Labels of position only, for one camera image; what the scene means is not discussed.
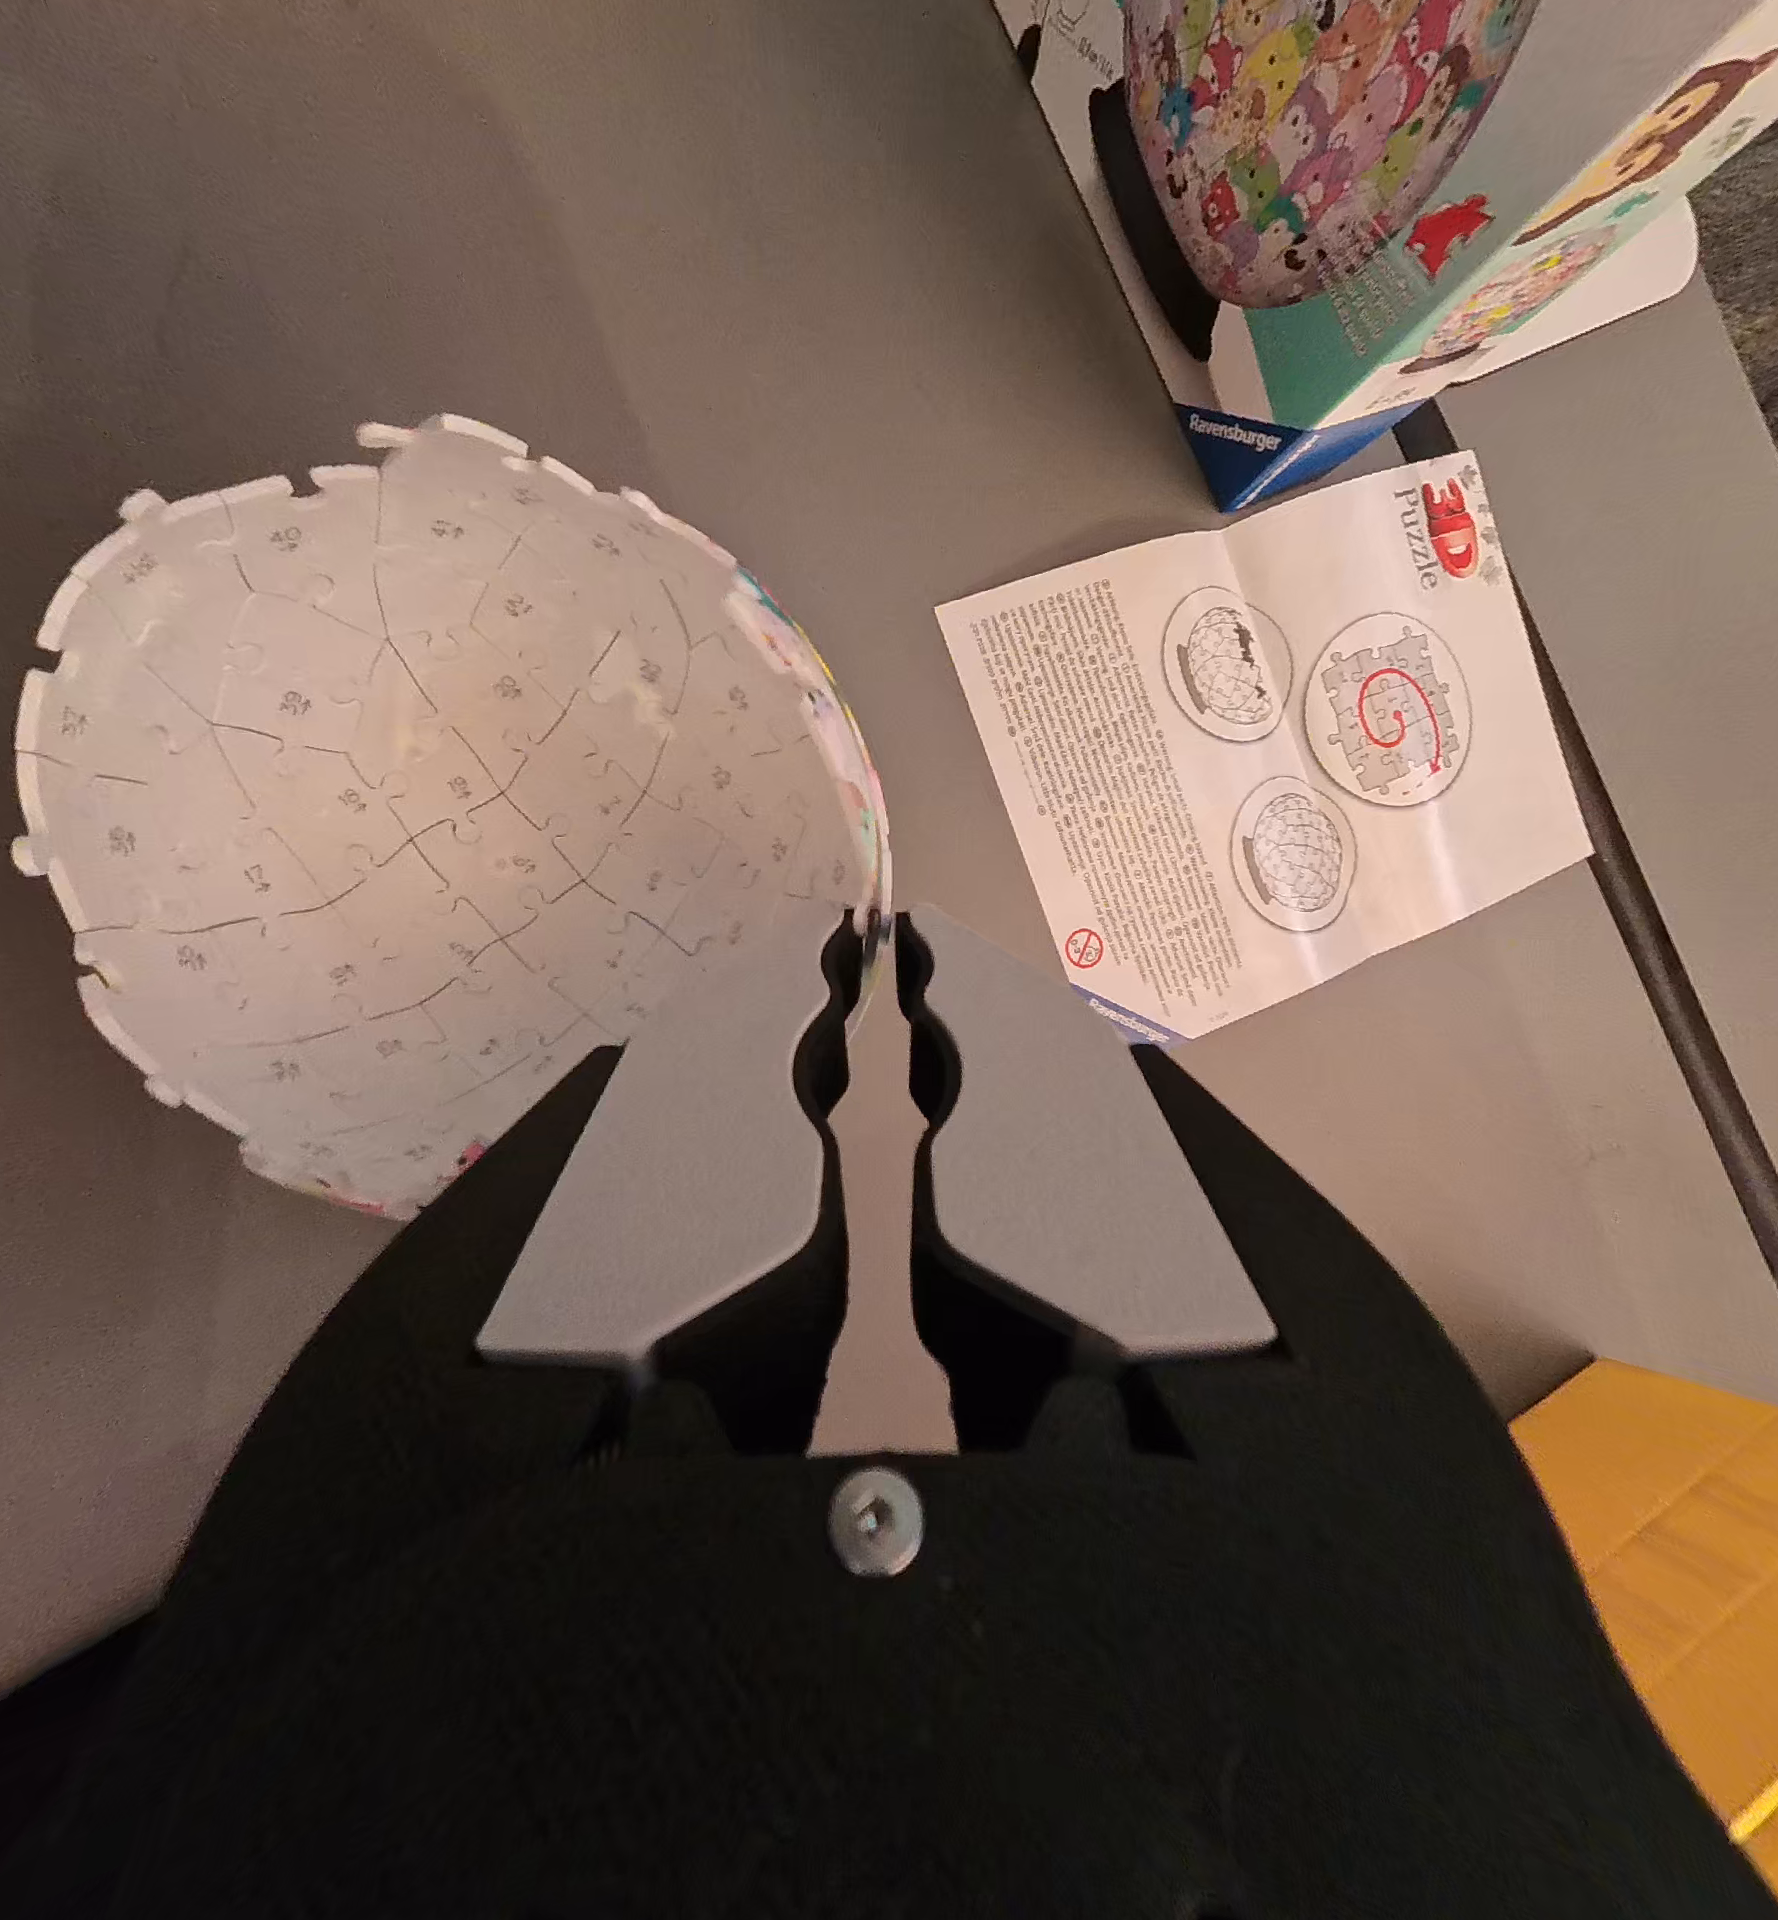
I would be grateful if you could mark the teal puzzle box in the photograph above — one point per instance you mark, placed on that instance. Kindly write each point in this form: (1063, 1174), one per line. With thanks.
(1355, 181)

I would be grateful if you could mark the colourful puzzle ball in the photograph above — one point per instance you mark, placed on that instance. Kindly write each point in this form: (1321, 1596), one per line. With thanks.
(379, 811)

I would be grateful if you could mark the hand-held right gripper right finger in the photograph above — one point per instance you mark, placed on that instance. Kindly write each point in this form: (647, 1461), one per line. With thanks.
(1084, 1200)

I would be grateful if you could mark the white instruction leaflet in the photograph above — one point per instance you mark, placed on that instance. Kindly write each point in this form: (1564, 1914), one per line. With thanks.
(1249, 750)

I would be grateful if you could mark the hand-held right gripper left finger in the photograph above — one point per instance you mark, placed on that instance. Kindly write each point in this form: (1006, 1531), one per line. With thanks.
(649, 1200)

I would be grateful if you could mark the yellow plastic bin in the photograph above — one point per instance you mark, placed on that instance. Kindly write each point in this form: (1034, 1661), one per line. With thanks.
(1729, 1620)

